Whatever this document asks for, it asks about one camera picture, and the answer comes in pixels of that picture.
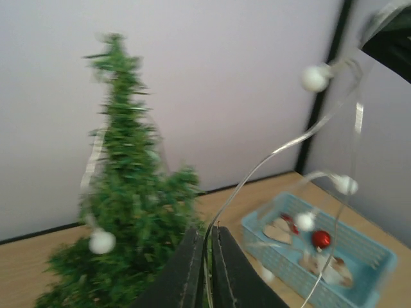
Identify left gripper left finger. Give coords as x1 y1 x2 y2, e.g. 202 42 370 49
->
132 228 204 308

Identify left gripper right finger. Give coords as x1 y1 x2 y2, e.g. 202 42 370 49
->
211 227 288 308

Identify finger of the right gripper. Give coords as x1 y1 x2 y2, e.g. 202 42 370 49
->
360 6 410 82

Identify fairy light string white beads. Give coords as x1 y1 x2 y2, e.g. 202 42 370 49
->
80 58 363 307

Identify small green christmas tree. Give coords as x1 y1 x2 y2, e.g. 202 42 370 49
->
35 33 202 307

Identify light blue plastic basket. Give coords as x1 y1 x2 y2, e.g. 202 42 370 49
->
241 192 397 307

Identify wooden heart ornament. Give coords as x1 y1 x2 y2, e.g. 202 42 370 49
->
263 214 299 244

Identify red ball ornament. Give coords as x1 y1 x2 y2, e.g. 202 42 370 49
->
311 230 332 250

